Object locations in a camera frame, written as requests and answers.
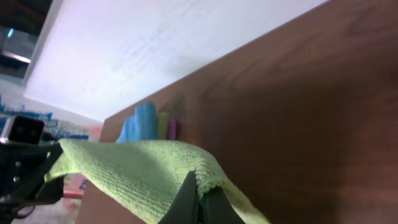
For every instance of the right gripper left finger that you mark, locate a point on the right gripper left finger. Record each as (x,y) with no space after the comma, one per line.
(185,207)

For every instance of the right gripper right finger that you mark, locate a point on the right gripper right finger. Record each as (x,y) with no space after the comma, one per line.
(216,209)

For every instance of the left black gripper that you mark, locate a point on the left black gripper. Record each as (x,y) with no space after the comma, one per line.
(25,176)

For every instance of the light green cloth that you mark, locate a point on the light green cloth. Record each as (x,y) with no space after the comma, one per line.
(145,176)

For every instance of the purple folded cloth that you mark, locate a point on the purple folded cloth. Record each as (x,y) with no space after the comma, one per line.
(172,129)

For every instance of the green folded cloth in stack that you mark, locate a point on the green folded cloth in stack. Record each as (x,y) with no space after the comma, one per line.
(162,125)

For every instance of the blue folded cloth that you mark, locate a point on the blue folded cloth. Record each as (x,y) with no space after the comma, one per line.
(142,125)

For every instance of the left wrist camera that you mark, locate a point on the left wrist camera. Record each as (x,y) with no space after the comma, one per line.
(20,129)

